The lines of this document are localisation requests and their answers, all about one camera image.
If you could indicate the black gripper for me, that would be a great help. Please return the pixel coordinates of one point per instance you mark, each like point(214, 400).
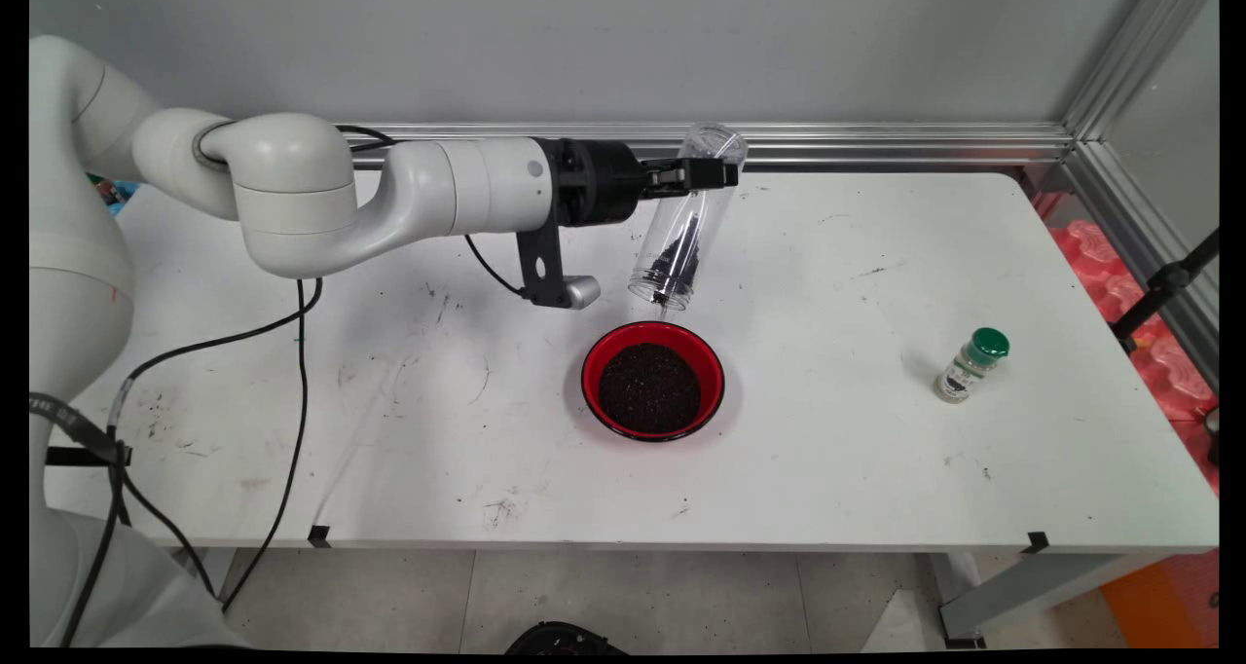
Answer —
point(594, 182)

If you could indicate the clear plastic jar black seeds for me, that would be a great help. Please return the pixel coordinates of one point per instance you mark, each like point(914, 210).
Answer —
point(681, 245)

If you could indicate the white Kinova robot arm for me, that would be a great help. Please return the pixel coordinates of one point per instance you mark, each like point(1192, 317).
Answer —
point(302, 206)

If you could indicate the red bowl black rim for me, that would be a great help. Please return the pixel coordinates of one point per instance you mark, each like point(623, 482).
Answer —
point(608, 352)

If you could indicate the black seeds heap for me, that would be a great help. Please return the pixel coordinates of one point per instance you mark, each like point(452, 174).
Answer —
point(650, 389)

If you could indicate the green capped spice bottle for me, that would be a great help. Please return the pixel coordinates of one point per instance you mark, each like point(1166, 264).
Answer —
point(969, 367)

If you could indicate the red bubble wrap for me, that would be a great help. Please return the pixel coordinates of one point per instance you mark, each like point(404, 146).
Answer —
point(1100, 255)

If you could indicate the black stand pole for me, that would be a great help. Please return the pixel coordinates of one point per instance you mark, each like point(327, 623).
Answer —
point(1168, 279)

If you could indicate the black object on floor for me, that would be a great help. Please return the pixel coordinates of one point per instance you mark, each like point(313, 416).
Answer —
point(565, 640)

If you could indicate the black tape piece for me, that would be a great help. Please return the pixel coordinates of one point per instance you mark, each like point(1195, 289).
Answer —
point(1036, 543)
point(319, 535)

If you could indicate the grey metal table leg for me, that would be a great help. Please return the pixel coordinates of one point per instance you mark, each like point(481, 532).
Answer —
point(209, 571)
point(1032, 586)

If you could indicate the black round object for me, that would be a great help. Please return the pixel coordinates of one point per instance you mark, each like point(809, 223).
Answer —
point(1213, 435)

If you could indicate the blue bubble wrap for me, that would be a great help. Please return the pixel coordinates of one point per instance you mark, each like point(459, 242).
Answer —
point(122, 197)

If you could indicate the orange box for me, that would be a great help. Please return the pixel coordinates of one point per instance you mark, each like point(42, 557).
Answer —
point(1163, 601)

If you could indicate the long aluminium frame rail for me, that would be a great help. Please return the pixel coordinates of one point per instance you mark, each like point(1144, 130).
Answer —
point(876, 143)

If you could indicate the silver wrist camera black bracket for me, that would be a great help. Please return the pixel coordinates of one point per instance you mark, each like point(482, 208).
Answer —
point(545, 270)

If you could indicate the short aluminium frame rail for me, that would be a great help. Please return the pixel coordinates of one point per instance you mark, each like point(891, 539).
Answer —
point(1149, 245)

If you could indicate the aluminium frame upright post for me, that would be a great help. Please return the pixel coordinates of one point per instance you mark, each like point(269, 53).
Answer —
point(1139, 51)

